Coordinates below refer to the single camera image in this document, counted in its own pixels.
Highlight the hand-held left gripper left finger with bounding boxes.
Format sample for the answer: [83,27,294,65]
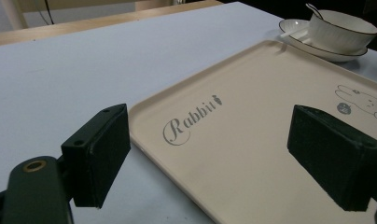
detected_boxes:
[61,103,132,209]

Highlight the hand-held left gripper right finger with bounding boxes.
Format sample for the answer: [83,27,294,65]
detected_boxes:
[286,104,377,213]

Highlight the cream tray with rabbit print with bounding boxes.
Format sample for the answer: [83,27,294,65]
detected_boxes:
[127,39,377,224]

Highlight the white saucer with dark rim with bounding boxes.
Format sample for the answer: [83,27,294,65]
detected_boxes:
[278,19,369,63]

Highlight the white ribbed cup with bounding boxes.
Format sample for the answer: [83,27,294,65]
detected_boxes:
[307,9,377,54]

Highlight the light wooden table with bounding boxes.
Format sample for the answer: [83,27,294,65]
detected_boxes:
[0,0,225,48]

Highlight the black cable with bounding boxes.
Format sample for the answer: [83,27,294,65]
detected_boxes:
[36,0,55,26]

